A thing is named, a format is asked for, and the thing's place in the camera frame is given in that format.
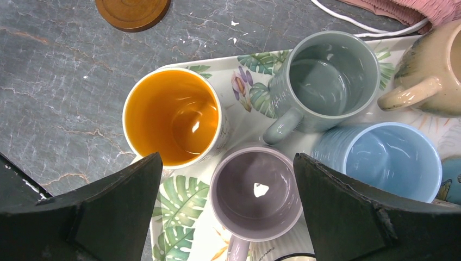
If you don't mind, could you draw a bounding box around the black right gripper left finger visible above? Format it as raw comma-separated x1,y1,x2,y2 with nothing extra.
1,153,163,260

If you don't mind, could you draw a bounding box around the white mug black rim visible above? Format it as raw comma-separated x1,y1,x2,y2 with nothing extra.
249,215,316,261

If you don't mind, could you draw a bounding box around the white mug orange inside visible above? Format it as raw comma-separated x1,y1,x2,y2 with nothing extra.
122,67,231,171

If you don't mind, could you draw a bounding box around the brown wooden coaster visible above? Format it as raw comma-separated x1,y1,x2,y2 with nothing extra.
95,0,171,33

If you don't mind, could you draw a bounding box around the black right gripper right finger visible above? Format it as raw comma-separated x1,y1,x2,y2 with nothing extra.
293,153,460,260

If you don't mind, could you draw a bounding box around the floral leaf print tray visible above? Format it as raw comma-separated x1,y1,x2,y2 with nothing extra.
151,50,460,260

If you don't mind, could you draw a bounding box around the light blue ceramic mug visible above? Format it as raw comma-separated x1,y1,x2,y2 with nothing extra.
312,122,443,203

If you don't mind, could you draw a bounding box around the blue butterfly mug orange inside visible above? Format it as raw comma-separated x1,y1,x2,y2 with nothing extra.
436,156,460,205

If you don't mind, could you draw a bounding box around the lilac ceramic mug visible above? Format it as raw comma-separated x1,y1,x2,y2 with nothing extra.
209,143,302,260

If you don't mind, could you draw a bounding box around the pink folded cloth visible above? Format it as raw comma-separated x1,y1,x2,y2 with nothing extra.
341,0,460,26

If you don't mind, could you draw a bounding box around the beige ceramic mug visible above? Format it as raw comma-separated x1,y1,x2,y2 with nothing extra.
377,20,460,117

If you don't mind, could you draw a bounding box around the white drawstring cord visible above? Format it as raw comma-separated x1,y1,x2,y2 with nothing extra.
309,0,432,39

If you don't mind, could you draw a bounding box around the grey green ceramic mug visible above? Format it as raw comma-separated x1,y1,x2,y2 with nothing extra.
262,30,381,145

